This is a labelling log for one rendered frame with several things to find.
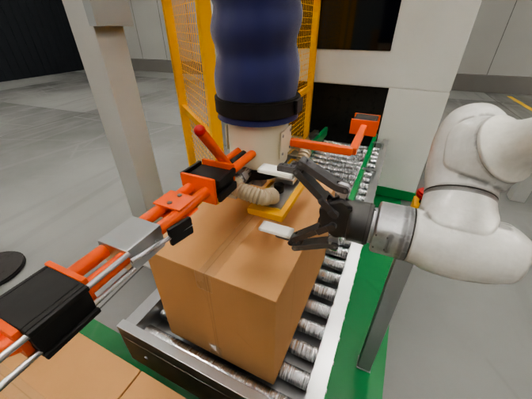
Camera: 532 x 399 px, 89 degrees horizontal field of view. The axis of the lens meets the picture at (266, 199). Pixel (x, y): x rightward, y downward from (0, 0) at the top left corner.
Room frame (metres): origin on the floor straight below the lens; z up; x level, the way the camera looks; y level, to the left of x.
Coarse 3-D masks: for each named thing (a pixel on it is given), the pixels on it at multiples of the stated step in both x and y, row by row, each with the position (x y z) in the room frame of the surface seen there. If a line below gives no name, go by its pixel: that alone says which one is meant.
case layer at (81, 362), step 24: (24, 360) 0.47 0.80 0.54; (48, 360) 0.47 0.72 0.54; (72, 360) 0.47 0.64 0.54; (96, 360) 0.47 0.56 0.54; (120, 360) 0.47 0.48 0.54; (24, 384) 0.40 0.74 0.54; (48, 384) 0.40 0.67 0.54; (72, 384) 0.40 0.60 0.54; (96, 384) 0.40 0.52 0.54; (120, 384) 0.40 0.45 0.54; (144, 384) 0.40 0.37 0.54
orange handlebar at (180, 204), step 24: (312, 144) 0.72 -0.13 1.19; (336, 144) 0.71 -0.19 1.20; (240, 168) 0.59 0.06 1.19; (168, 192) 0.45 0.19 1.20; (144, 216) 0.38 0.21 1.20; (168, 216) 0.38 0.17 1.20; (72, 264) 0.27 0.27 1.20; (96, 264) 0.28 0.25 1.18; (120, 264) 0.27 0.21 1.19; (96, 288) 0.24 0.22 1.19; (0, 336) 0.16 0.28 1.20
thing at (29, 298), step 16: (48, 272) 0.24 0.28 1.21; (64, 272) 0.24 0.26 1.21; (16, 288) 0.22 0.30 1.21; (32, 288) 0.21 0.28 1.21; (48, 288) 0.21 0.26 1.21; (64, 288) 0.21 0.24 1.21; (0, 304) 0.19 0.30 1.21; (16, 304) 0.19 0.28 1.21; (32, 304) 0.19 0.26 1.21; (48, 304) 0.19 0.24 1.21; (0, 320) 0.17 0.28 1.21; (16, 320) 0.17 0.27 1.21; (32, 320) 0.17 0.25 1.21; (16, 336) 0.16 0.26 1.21; (32, 352) 0.16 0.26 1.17
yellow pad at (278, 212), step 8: (272, 184) 0.69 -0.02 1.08; (280, 184) 0.65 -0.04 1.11; (288, 184) 0.69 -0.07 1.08; (296, 184) 0.69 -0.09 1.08; (280, 192) 0.64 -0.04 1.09; (288, 192) 0.65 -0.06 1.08; (296, 192) 0.65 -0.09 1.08; (280, 200) 0.60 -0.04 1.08; (288, 200) 0.61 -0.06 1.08; (248, 208) 0.58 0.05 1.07; (256, 208) 0.58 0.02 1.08; (264, 208) 0.58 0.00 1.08; (272, 208) 0.58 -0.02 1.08; (280, 208) 0.57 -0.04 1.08; (288, 208) 0.58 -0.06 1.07; (264, 216) 0.56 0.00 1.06; (272, 216) 0.55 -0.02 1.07; (280, 216) 0.54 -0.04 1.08
